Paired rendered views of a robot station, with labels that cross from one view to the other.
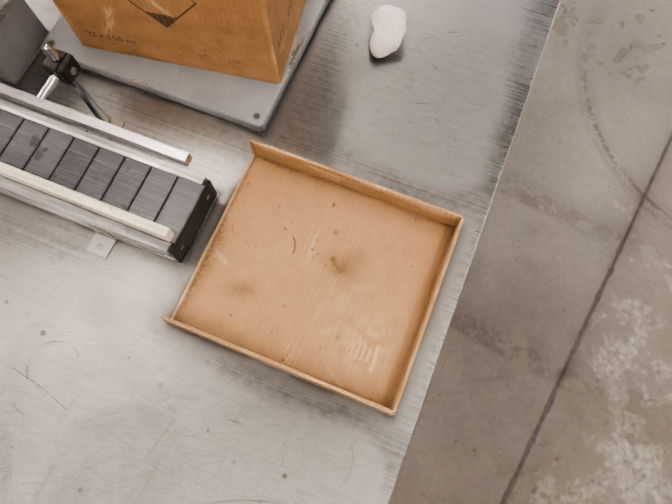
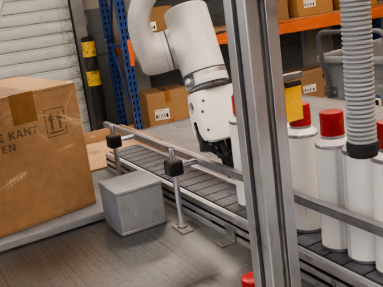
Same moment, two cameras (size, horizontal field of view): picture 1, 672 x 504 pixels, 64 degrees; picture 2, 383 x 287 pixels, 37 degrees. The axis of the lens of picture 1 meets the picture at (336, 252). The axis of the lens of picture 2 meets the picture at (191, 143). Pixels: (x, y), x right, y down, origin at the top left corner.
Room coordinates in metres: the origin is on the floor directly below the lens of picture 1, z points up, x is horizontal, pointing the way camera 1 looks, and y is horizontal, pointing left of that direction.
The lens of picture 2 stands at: (1.32, 1.28, 1.27)
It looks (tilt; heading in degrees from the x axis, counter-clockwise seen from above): 15 degrees down; 219
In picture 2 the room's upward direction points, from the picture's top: 8 degrees counter-clockwise
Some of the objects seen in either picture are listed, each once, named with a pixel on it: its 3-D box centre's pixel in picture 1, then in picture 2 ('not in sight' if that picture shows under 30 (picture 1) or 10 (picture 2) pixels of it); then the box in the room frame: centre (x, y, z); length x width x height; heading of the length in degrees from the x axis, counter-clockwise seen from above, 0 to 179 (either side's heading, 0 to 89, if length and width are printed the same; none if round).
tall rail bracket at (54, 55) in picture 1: (70, 101); (125, 156); (0.40, 0.33, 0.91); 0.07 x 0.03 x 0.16; 157
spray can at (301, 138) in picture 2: not in sight; (304, 167); (0.55, 0.88, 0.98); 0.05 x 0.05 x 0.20
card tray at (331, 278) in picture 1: (317, 269); (102, 147); (0.19, 0.02, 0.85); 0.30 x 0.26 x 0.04; 67
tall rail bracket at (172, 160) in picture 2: not in sight; (186, 185); (0.52, 0.61, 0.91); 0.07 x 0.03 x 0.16; 157
